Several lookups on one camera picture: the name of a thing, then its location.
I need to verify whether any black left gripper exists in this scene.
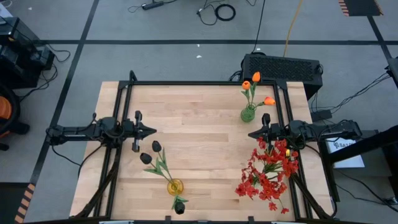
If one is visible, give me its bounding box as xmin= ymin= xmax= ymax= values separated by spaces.
xmin=121 ymin=110 xmax=157 ymax=153

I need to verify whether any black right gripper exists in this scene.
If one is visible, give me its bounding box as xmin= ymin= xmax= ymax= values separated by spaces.
xmin=248 ymin=113 xmax=286 ymax=144

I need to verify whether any black artificial tulip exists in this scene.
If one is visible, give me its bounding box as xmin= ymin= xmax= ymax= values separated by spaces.
xmin=170 ymin=194 xmax=190 ymax=215
xmin=151 ymin=140 xmax=175 ymax=184
xmin=139 ymin=152 xmax=174 ymax=185

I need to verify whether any yellow textured glass vase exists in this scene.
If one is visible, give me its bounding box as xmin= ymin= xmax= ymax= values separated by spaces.
xmin=167 ymin=179 xmax=185 ymax=197

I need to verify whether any green glass vase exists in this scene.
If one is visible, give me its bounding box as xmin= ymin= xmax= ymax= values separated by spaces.
xmin=239 ymin=103 xmax=257 ymax=123

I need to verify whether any black power adapter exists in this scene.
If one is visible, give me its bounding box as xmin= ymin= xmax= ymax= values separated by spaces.
xmin=310 ymin=109 xmax=333 ymax=123

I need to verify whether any black computer tower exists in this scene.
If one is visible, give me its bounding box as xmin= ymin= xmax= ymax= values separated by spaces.
xmin=239 ymin=52 xmax=324 ymax=101

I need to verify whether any white printed paper sheet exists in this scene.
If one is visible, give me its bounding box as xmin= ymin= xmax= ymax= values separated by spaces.
xmin=325 ymin=136 xmax=366 ymax=169

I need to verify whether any black power strip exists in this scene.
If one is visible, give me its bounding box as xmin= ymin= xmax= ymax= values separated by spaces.
xmin=141 ymin=0 xmax=165 ymax=11

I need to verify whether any orange black shop vacuum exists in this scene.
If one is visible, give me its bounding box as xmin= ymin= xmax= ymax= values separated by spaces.
xmin=0 ymin=83 xmax=31 ymax=152

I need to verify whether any black equipment cart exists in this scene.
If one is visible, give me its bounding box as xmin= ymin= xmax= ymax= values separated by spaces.
xmin=0 ymin=15 xmax=56 ymax=90

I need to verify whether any black device on stand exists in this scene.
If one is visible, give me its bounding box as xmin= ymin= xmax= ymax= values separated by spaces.
xmin=384 ymin=57 xmax=398 ymax=90

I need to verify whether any hazard-striped black floor mat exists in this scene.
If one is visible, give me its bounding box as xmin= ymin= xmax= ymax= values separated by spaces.
xmin=338 ymin=0 xmax=384 ymax=17
xmin=0 ymin=182 xmax=37 ymax=224

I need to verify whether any black metal table frame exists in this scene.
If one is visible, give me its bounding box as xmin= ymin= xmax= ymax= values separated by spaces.
xmin=70 ymin=70 xmax=335 ymax=222

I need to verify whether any black side stand frame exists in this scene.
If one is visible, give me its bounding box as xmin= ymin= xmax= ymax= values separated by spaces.
xmin=317 ymin=123 xmax=398 ymax=203

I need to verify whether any black power cable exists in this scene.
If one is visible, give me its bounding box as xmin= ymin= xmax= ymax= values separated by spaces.
xmin=251 ymin=0 xmax=267 ymax=54

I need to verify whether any yellow power cable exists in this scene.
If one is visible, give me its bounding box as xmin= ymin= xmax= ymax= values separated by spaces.
xmin=282 ymin=0 xmax=304 ymax=58

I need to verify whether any thin black floor cable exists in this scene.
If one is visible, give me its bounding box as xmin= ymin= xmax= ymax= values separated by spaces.
xmin=196 ymin=0 xmax=233 ymax=26

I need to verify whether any coiled black cable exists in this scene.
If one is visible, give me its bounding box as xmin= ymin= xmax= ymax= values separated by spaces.
xmin=214 ymin=3 xmax=236 ymax=22

